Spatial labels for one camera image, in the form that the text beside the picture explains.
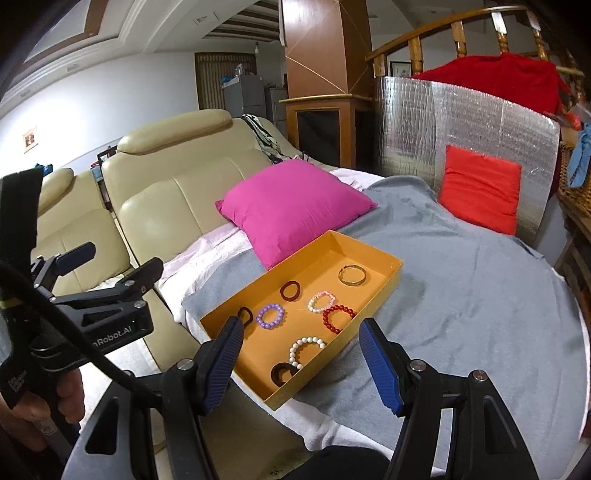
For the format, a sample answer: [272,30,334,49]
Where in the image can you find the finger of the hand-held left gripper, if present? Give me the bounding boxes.
[30,242,97,278]
[50,258,164,310]

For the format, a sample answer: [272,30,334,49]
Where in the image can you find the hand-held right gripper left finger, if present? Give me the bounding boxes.
[65,316,245,480]

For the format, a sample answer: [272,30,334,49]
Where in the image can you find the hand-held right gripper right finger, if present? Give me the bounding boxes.
[359,318,539,480]

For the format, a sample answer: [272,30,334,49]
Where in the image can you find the purple bead bracelet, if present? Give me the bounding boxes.
[256,302,286,330]

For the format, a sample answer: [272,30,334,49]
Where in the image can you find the red bead bracelet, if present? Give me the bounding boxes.
[321,305,358,335]

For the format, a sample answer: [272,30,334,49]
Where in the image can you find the pink and white bead bracelet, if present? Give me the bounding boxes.
[307,290,336,315]

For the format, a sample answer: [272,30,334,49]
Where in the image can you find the orange cardboard box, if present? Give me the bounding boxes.
[198,230,403,411]

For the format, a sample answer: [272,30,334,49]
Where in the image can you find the person's left hand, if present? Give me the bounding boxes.
[0,368,86,457]

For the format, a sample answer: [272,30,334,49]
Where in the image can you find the gold metal bangle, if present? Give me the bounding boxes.
[338,265,369,286]

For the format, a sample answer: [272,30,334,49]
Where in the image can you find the beige leather sofa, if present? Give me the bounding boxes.
[34,108,343,371]

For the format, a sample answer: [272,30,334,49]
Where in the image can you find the grey blanket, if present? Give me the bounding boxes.
[182,174,583,480]

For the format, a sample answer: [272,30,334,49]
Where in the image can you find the pink pillow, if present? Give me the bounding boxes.
[216,159,378,271]

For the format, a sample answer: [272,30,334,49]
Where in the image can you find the striped cloth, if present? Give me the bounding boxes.
[239,113,286,165]

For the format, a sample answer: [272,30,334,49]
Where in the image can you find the red pillow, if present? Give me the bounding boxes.
[437,144,523,236]

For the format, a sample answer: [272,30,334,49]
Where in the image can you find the light grey refrigerator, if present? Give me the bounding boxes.
[265,87,290,136]

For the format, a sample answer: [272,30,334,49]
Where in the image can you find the wooden side table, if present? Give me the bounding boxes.
[553,194,591,303]

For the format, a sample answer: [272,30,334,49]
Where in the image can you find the wooden cabinet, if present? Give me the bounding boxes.
[281,92,376,169]

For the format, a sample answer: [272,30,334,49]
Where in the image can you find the silver foil insulation panel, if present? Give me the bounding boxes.
[373,76,561,241]

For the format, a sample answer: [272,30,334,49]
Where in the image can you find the wicker basket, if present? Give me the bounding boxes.
[556,140,591,219]

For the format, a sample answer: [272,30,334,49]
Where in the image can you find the blue cloth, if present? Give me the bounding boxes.
[566,128,591,189]

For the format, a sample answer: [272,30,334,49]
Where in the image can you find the brown wooden column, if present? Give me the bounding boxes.
[280,0,374,99]

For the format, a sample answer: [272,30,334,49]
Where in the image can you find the red cloth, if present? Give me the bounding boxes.
[410,52,572,117]

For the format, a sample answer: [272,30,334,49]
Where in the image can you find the wooden railing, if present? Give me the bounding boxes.
[365,6,588,112]

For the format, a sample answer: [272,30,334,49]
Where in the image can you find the thick black cable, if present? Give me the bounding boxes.
[0,264,155,409]

